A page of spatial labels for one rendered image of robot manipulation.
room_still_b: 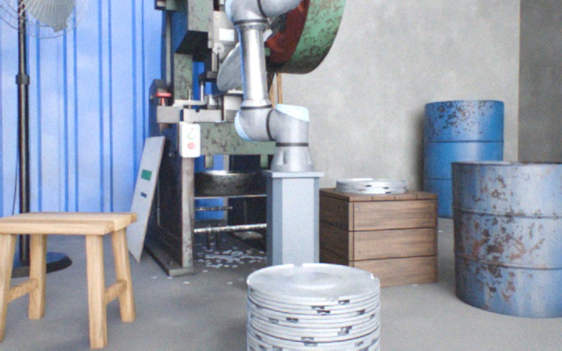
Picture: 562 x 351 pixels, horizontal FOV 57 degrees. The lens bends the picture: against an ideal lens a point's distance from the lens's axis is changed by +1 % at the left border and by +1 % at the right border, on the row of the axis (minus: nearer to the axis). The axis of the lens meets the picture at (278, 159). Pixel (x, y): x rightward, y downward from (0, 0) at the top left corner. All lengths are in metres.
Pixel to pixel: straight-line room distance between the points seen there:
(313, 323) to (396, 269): 1.04
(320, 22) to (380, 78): 2.02
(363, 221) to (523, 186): 0.56
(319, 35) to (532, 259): 1.32
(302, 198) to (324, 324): 0.74
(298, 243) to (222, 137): 0.74
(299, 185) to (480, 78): 3.56
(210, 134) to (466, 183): 1.08
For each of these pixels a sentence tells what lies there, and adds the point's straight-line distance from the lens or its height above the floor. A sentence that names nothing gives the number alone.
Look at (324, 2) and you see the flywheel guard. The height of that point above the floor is 1.18.
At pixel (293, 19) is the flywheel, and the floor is 1.18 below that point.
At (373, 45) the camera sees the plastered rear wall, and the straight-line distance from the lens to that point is 4.37.
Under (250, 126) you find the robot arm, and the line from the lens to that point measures 1.78.
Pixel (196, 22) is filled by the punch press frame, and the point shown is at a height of 1.10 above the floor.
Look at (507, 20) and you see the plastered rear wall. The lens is 5.40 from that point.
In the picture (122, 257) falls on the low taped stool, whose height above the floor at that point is 0.20.
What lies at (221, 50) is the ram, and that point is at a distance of 2.45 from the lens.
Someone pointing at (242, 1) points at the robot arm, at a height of 1.02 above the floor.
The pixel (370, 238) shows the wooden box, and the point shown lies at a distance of 1.96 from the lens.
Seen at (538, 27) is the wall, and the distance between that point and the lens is 5.36.
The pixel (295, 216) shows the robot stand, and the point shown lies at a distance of 1.70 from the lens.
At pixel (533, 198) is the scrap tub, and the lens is 1.77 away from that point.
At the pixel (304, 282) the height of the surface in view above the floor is 0.24.
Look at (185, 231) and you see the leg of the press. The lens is 2.18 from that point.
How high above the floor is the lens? 0.53
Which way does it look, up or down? 1 degrees down
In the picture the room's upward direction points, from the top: straight up
